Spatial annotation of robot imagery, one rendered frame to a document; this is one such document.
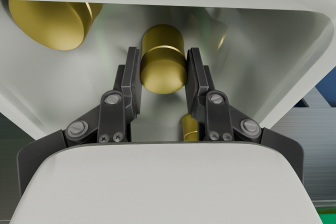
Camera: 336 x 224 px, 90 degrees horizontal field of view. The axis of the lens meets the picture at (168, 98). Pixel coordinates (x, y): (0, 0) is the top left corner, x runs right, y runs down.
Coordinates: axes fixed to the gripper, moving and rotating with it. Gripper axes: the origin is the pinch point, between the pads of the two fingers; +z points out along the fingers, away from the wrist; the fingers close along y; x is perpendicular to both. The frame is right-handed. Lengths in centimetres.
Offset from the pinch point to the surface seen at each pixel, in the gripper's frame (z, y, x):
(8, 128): 20, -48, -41
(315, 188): -4.8, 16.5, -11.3
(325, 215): -7.1, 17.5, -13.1
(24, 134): 18, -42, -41
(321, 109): 5.6, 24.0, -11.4
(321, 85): 12.4, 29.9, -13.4
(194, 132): 1.6, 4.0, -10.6
